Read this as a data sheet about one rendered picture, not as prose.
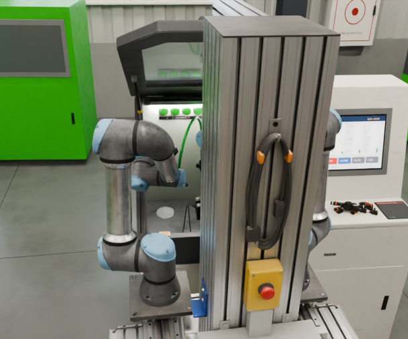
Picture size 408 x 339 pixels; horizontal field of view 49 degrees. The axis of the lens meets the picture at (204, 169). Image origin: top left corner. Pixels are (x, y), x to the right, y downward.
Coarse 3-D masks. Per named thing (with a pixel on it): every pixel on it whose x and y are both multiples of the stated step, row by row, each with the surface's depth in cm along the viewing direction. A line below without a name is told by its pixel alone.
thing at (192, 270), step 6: (180, 264) 218; (186, 264) 218; (192, 264) 218; (198, 264) 219; (186, 270) 220; (192, 270) 220; (198, 270) 220; (192, 276) 222; (198, 276) 222; (192, 282) 224; (198, 282) 224; (192, 288) 225; (198, 288) 226
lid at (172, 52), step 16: (144, 32) 145; (160, 32) 142; (176, 32) 142; (192, 32) 143; (128, 48) 156; (144, 48) 157; (160, 48) 163; (176, 48) 164; (192, 48) 165; (128, 64) 175; (144, 64) 182; (160, 64) 183; (176, 64) 184; (192, 64) 185; (128, 80) 201; (144, 80) 202; (160, 80) 210; (176, 80) 211; (192, 80) 212; (160, 96) 236
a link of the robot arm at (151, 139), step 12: (144, 120) 143; (144, 132) 139; (156, 132) 141; (144, 144) 140; (156, 144) 141; (168, 144) 145; (144, 156) 145; (156, 156) 145; (168, 156) 149; (168, 168) 161; (168, 180) 173; (180, 180) 177
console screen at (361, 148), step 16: (352, 112) 226; (368, 112) 227; (384, 112) 228; (352, 128) 228; (368, 128) 229; (384, 128) 230; (336, 144) 229; (352, 144) 230; (368, 144) 231; (384, 144) 232; (336, 160) 231; (352, 160) 232; (368, 160) 233; (384, 160) 234
